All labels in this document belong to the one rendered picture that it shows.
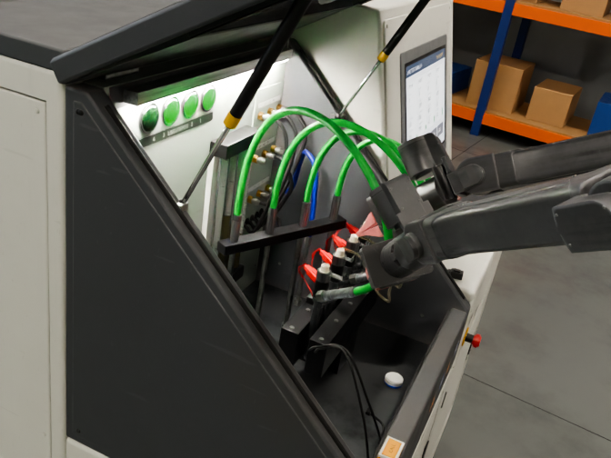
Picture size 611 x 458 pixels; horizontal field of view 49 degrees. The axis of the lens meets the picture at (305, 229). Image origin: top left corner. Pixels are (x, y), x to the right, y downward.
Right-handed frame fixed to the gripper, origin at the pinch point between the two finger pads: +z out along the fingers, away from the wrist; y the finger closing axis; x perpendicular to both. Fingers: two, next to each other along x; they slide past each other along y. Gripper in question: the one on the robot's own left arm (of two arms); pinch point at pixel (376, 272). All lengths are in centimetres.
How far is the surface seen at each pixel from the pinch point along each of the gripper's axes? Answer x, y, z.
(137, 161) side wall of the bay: -23.4, 33.3, -9.6
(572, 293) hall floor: 17, -202, 223
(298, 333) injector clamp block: 4.2, 8.5, 26.9
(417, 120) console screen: -40, -45, 48
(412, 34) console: -58, -44, 34
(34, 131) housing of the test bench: -34, 46, -2
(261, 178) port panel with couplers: -34, 1, 45
